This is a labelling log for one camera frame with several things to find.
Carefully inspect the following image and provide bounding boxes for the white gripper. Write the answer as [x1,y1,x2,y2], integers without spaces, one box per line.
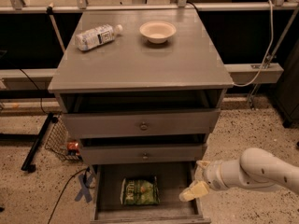
[179,161,225,202]

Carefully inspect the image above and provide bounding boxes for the green jalapeno chip bag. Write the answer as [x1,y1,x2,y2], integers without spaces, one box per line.
[120,176,160,206]

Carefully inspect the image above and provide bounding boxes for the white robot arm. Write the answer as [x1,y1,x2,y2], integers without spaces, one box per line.
[179,147,299,202]

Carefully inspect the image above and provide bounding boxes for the grey middle drawer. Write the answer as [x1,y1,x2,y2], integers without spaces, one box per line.
[79,143,207,165]

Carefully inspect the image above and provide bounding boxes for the grey drawer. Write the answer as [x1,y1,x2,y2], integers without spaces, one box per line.
[79,143,207,165]
[62,108,221,139]
[90,162,211,224]

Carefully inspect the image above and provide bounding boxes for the grey bottom drawer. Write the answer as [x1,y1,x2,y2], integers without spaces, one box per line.
[90,162,211,224]

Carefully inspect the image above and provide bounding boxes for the grey wooden drawer cabinet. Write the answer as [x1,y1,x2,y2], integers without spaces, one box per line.
[49,9,233,224]

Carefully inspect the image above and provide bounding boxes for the grey top drawer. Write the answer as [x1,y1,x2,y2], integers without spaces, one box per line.
[62,108,221,139]

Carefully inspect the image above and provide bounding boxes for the orange can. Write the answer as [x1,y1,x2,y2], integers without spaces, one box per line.
[66,141,79,156]

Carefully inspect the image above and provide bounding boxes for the white paper bowl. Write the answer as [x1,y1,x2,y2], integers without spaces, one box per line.
[139,21,177,44]

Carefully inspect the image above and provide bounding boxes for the clear plastic water bottle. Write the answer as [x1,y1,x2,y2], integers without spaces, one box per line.
[75,24,123,51]

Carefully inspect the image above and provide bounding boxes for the black metal stand leg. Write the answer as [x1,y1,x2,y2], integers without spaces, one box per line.
[21,113,54,173]

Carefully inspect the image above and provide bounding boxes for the black floor cable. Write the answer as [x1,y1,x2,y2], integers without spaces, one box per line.
[46,167,92,224]

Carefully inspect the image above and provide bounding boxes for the grey metal rail frame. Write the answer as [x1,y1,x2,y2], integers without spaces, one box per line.
[1,2,298,93]

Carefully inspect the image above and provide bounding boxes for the wire mesh basket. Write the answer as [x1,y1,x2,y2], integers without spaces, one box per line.
[45,117,80,161]

